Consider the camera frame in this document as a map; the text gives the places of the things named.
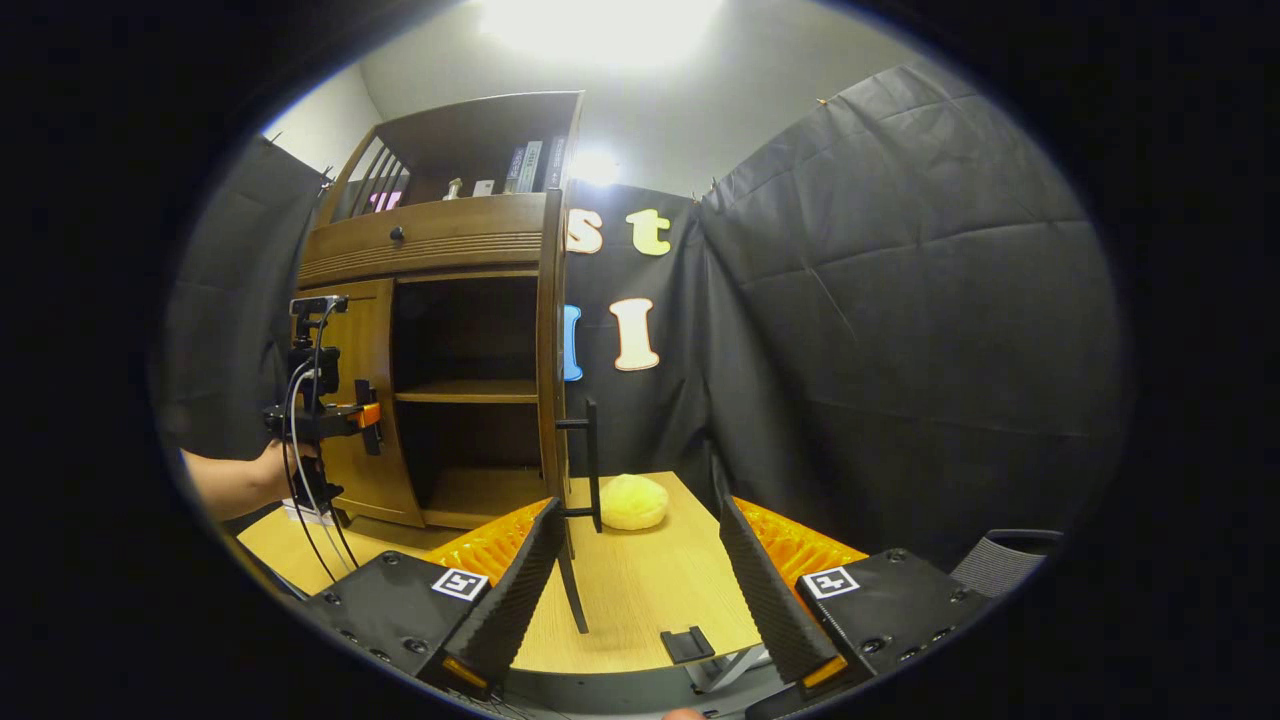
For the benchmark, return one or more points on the grey blue book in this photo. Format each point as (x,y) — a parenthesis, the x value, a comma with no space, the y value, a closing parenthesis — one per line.
(513,172)

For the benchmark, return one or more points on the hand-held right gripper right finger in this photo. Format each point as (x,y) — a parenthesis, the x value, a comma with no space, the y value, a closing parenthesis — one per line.
(765,600)

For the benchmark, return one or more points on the grey mesh chair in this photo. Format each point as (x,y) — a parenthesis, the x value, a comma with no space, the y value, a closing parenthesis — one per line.
(1000,565)

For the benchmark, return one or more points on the wooden double-door shoe cabinet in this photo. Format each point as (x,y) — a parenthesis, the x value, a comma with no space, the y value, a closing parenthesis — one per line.
(480,130)

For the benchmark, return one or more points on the black table clamp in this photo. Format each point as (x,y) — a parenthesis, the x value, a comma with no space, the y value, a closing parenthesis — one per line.
(688,643)

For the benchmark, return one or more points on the inner wooden shelf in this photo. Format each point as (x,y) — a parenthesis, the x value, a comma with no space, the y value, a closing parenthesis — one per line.
(470,391)

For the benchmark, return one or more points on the grey metal table bracket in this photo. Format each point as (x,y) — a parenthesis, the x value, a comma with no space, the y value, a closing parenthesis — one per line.
(735,666)

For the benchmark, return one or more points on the black backdrop cloth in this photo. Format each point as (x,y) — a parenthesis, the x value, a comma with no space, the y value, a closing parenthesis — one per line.
(900,300)

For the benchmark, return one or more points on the pale grey book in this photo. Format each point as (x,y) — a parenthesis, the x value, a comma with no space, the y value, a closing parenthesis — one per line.
(531,168)

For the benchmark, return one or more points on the ceiling light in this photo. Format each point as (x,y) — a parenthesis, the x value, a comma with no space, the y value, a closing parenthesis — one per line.
(600,25)

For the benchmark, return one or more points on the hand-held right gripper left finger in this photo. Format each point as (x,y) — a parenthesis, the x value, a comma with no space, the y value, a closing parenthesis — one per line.
(510,600)

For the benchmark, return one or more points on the wooden drawer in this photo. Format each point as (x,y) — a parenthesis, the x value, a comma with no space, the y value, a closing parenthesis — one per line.
(450,235)

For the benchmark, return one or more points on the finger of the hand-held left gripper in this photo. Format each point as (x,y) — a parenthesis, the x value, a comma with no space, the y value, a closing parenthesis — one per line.
(370,414)

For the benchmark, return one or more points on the white cover book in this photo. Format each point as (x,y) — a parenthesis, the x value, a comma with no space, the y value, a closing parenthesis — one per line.
(305,514)

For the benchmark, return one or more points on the yellow plush ball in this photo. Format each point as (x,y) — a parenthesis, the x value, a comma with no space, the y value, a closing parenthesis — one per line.
(633,502)

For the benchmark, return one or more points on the wooden cabinet door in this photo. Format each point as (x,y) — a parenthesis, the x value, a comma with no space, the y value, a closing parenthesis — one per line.
(385,480)
(550,380)

